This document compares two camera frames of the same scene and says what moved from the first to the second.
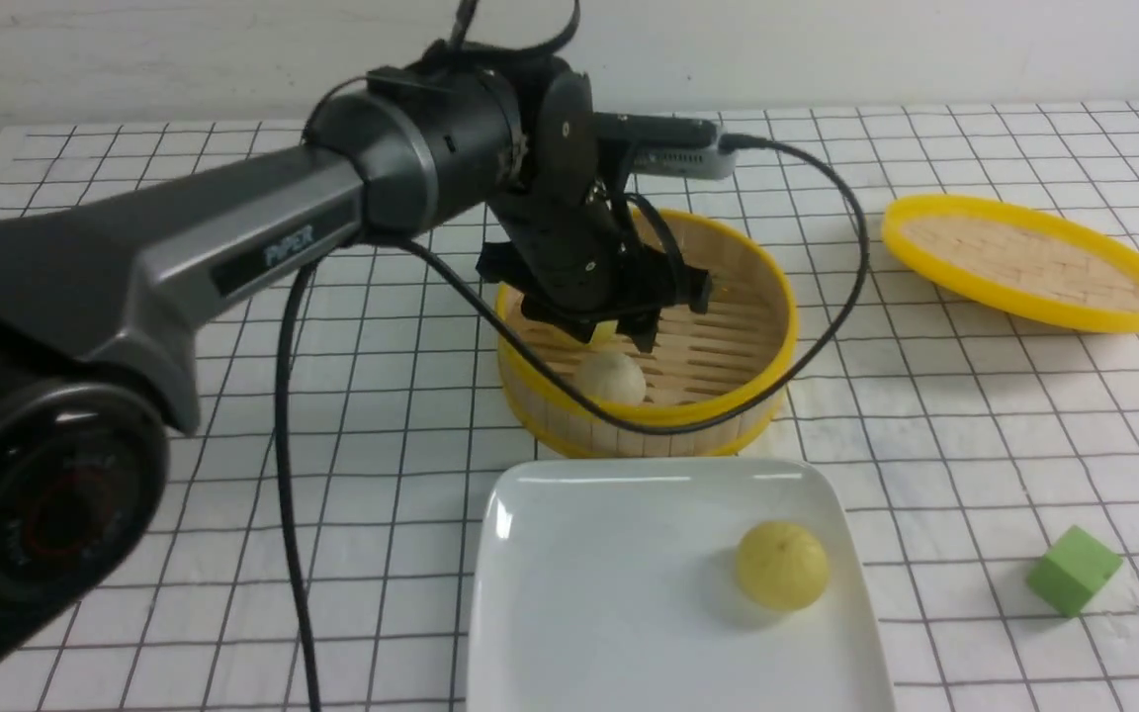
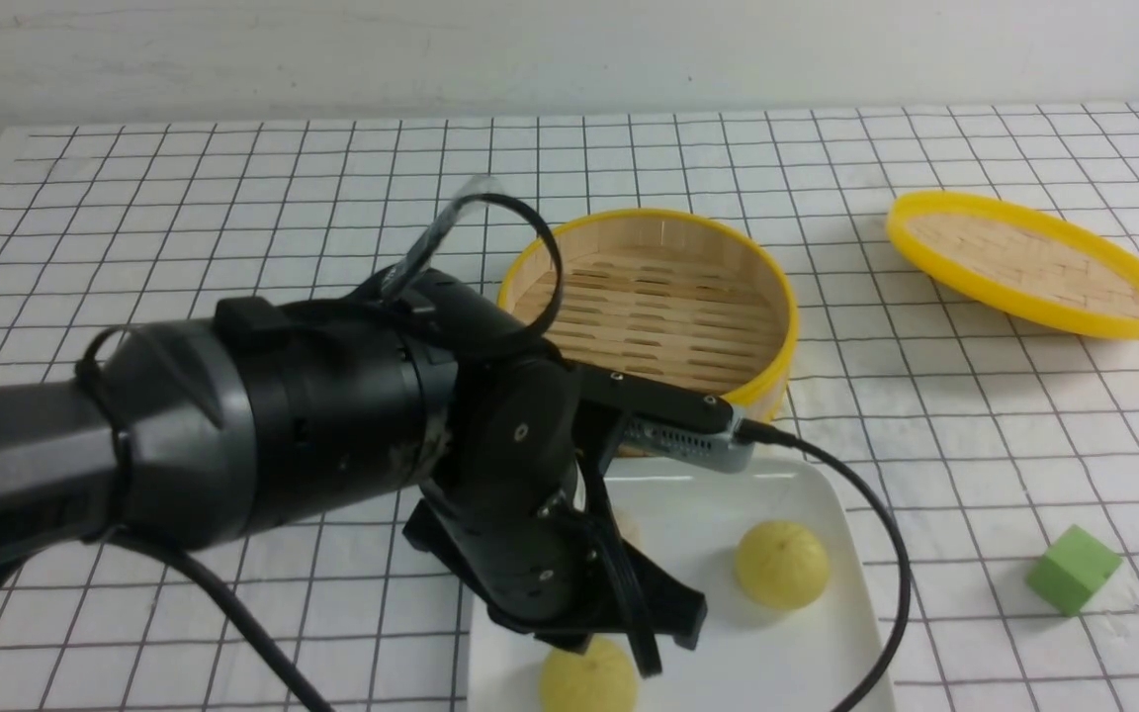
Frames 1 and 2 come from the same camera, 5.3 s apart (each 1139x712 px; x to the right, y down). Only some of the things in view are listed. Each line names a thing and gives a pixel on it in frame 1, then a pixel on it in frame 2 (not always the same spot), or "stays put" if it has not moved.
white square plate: x=612 y=585 stays put
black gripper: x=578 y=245 -> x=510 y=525
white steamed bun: x=611 y=378 -> x=629 y=525
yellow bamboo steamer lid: x=1030 y=264 stays put
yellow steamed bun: x=782 y=565 stays put
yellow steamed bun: x=604 y=332 -> x=602 y=679
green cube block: x=1072 y=571 stays put
